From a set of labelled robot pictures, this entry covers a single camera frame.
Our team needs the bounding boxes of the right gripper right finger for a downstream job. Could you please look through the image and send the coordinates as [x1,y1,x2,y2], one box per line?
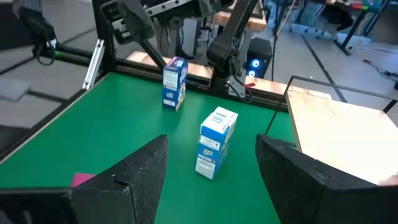
[255,134,398,224]

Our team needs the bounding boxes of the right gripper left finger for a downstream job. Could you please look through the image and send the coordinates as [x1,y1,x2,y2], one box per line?
[70,134,170,224]

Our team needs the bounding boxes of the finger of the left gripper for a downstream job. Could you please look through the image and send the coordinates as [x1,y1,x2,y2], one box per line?
[116,0,167,70]

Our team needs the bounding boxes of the Raisin Bran cereal box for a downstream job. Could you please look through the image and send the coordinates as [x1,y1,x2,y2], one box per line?
[70,172,97,188]

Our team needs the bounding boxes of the Rice Krispies cereal box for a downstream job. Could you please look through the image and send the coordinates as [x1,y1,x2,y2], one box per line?
[195,106,239,180]
[162,56,189,112]

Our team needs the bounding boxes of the silver aluminium extrusion bar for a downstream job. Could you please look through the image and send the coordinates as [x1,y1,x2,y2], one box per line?
[81,39,106,91]

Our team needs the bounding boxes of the wooden workbench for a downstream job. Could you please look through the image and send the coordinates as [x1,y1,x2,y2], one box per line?
[213,9,268,32]

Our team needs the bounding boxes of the black computer tower blue lights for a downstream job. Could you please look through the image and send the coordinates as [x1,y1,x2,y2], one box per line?
[244,37,274,79]

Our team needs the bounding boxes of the black device with green light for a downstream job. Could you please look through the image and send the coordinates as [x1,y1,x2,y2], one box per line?
[12,0,59,67]

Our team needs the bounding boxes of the gray floor mat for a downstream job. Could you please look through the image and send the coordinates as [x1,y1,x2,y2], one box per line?
[0,77,32,103]

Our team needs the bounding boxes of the person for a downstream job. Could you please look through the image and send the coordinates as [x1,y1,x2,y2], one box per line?
[320,0,355,41]

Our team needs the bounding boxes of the wooden shelf with black frame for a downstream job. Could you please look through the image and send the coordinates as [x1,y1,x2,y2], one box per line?
[264,75,398,187]

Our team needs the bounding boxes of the black hanging cable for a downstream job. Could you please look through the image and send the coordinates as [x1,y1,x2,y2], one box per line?
[269,0,296,82]

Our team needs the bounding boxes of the black floor cable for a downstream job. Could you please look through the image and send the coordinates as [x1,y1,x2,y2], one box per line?
[363,58,398,91]

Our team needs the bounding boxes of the black desk frame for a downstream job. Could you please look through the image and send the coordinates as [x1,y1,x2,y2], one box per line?
[334,0,391,57]

